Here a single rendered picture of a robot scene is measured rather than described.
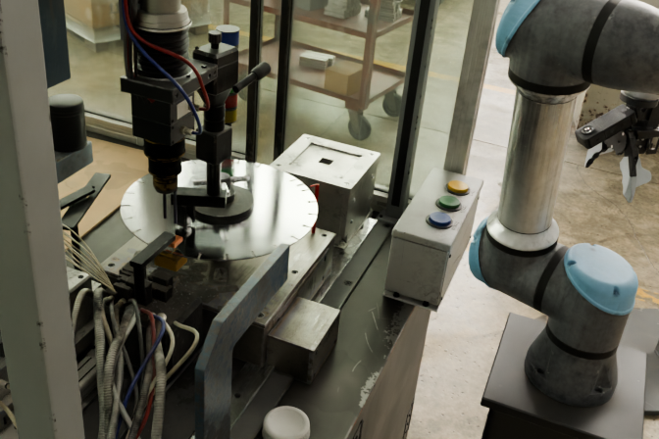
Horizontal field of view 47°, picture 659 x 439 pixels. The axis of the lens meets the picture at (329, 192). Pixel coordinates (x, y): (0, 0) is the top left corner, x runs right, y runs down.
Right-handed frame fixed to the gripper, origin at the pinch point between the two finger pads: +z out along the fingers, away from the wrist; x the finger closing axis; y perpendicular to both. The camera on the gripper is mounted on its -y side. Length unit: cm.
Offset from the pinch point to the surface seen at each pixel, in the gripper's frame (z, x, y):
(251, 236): -4, -13, -76
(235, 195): -5, -1, -77
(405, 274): 10.2, -8.9, -46.2
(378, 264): 16.3, 3.3, -46.4
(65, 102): -21, 4, -103
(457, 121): -9.5, 13.7, -28.5
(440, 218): 0.3, -6.0, -39.5
